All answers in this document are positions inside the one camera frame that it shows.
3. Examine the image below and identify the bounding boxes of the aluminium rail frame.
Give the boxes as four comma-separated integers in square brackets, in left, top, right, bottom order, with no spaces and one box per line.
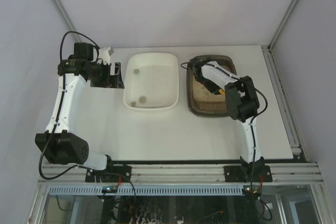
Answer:
[37,163,323,195]

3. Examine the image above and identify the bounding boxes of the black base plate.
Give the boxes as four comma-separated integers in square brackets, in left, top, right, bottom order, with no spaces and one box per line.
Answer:
[224,157,273,183]
[85,161,132,183]

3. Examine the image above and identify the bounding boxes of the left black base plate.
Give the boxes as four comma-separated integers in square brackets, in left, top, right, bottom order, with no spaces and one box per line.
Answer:
[85,161,132,183]

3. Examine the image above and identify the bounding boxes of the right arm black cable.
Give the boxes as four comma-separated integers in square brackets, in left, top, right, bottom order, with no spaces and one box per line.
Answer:
[180,61,268,183]

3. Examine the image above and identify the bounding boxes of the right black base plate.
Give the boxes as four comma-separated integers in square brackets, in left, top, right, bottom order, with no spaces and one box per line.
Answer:
[224,157,273,183]

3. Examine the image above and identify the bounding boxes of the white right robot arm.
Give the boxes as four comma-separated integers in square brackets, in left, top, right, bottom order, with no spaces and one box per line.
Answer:
[187,58,262,165]

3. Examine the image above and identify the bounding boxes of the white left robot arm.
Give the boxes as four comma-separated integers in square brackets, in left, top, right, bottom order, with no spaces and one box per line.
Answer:
[35,42,124,170]

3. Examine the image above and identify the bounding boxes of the white plastic tray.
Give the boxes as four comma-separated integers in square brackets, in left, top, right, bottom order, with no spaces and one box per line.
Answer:
[123,52,179,111]

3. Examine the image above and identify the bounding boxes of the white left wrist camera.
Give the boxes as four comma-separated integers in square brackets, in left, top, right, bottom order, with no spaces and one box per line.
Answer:
[97,47,114,65]

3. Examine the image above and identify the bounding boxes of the brown litter box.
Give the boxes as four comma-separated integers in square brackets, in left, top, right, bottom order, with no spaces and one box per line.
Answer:
[186,55,237,118]

